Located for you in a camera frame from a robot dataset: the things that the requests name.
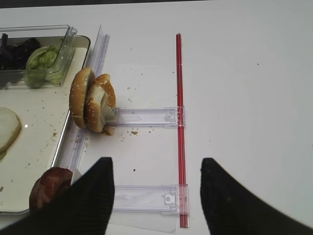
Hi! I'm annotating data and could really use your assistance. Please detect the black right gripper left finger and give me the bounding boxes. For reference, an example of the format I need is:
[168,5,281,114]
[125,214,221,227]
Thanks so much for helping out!
[0,157,114,235]

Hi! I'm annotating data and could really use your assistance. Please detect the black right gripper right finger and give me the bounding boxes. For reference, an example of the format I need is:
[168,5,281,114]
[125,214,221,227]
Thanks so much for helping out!
[200,158,313,235]

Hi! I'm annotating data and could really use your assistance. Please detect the white pusher block at patties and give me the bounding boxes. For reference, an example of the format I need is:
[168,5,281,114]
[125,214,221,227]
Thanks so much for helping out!
[71,168,82,185]

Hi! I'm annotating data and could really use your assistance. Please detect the sliced meat patties stack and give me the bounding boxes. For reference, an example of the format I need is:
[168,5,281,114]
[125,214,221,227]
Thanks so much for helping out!
[29,167,73,212]

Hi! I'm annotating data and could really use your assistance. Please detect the green lettuce in box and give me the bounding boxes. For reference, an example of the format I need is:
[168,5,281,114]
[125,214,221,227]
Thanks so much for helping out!
[24,46,63,88]

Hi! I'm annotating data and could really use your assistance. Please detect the red rod right side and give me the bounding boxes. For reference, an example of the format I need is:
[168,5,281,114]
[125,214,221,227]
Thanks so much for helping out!
[176,33,189,228]

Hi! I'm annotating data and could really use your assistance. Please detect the white pusher block at bun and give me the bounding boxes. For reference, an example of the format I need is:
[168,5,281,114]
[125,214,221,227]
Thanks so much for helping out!
[100,94,117,125]

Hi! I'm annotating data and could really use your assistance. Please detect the white rectangular tray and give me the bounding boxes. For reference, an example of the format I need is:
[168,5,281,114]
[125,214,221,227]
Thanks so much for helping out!
[0,36,90,215]

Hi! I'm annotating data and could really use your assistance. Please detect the bun slice on tray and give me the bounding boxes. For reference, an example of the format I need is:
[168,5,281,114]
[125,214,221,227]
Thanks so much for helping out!
[0,107,21,153]

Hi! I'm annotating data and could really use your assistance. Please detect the sesame bun outer half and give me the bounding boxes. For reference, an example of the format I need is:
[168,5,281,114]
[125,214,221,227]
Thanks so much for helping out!
[69,68,95,128]

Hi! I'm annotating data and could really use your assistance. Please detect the sesame bun half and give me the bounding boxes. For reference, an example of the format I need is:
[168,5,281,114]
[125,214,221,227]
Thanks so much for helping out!
[84,73,116,133]
[69,68,95,128]

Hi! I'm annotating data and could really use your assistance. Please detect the sesame bun inner half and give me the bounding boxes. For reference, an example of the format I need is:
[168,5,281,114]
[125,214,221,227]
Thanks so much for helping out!
[84,73,116,133]

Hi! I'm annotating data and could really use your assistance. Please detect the clear plastic salad box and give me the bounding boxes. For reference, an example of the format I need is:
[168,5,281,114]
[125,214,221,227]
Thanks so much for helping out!
[0,24,77,89]

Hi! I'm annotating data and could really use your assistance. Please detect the purple cabbage leaves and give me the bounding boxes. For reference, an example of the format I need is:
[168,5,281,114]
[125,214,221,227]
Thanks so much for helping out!
[0,33,41,71]

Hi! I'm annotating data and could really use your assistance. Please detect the clear long rail right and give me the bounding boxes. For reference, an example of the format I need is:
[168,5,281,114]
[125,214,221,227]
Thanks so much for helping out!
[56,24,111,172]

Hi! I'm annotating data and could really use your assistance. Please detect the clear cross rail lower right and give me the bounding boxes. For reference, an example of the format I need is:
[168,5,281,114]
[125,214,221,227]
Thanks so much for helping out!
[113,185,189,215]

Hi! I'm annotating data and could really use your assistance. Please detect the clear cross rail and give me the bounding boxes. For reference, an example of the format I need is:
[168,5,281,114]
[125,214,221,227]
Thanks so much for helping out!
[108,106,185,128]
[113,185,189,215]

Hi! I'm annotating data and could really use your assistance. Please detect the clear cross rail upper right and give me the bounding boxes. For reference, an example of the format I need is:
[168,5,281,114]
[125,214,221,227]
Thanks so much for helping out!
[108,106,185,128]

